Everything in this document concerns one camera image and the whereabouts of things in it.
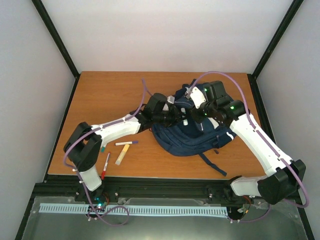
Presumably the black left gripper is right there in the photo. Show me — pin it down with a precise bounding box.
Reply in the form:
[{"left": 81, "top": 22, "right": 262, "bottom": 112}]
[{"left": 153, "top": 106, "right": 188, "bottom": 129}]

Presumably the navy blue student backpack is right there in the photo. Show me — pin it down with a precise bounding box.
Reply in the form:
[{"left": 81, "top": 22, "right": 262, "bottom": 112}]
[{"left": 149, "top": 78, "right": 238, "bottom": 178}]

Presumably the yellow highlighter marker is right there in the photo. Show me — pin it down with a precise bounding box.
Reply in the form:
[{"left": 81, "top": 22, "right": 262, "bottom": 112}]
[{"left": 115, "top": 144, "right": 130, "bottom": 166}]

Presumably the purple capped white marker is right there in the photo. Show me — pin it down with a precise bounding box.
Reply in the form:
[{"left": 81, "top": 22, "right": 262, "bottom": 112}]
[{"left": 114, "top": 140, "right": 139, "bottom": 146}]

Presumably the red white marker pen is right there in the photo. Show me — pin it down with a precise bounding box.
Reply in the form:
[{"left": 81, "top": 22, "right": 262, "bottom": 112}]
[{"left": 101, "top": 152, "right": 111, "bottom": 180}]

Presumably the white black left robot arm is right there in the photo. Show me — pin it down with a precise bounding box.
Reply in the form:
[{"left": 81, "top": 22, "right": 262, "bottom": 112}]
[{"left": 63, "top": 93, "right": 186, "bottom": 202}]

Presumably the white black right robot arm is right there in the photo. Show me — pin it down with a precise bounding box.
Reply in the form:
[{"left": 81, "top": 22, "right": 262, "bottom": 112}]
[{"left": 185, "top": 81, "right": 306, "bottom": 205}]

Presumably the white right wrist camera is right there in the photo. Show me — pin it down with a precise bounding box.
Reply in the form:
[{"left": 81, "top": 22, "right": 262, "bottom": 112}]
[{"left": 185, "top": 85, "right": 207, "bottom": 109}]

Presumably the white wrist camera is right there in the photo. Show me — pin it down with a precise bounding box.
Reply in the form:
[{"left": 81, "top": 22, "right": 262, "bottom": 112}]
[
  {"left": 162, "top": 95, "right": 175, "bottom": 111},
  {"left": 185, "top": 85, "right": 207, "bottom": 109}
]

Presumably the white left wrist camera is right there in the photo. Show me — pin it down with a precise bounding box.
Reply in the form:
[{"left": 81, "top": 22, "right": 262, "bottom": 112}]
[{"left": 162, "top": 95, "right": 175, "bottom": 111}]

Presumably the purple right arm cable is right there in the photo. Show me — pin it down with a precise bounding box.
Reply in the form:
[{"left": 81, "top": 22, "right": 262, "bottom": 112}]
[{"left": 186, "top": 71, "right": 310, "bottom": 224}]

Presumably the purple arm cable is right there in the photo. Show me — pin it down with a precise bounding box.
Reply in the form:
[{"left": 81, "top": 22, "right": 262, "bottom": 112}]
[
  {"left": 62, "top": 78, "right": 155, "bottom": 226},
  {"left": 186, "top": 71, "right": 310, "bottom": 224}
]

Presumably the black right corner post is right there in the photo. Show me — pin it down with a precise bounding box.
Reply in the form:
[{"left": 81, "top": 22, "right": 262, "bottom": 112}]
[{"left": 252, "top": 0, "right": 305, "bottom": 76}]

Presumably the black corner post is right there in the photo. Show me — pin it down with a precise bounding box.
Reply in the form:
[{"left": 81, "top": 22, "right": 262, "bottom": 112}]
[
  {"left": 252, "top": 0, "right": 305, "bottom": 76},
  {"left": 31, "top": 0, "right": 80, "bottom": 80}
]

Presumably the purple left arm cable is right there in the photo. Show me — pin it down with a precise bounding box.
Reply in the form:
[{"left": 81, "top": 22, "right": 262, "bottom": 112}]
[{"left": 62, "top": 78, "right": 155, "bottom": 226}]

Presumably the light blue slotted cable duct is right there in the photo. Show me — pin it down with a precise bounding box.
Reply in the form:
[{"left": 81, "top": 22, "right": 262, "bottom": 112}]
[{"left": 38, "top": 203, "right": 228, "bottom": 218}]

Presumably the black aluminium frame rail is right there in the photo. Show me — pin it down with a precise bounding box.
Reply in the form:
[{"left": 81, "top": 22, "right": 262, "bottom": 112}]
[{"left": 31, "top": 175, "right": 253, "bottom": 205}]

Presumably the black left corner post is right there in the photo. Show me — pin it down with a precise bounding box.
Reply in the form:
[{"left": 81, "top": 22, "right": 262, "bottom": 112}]
[{"left": 31, "top": 0, "right": 80, "bottom": 80}]

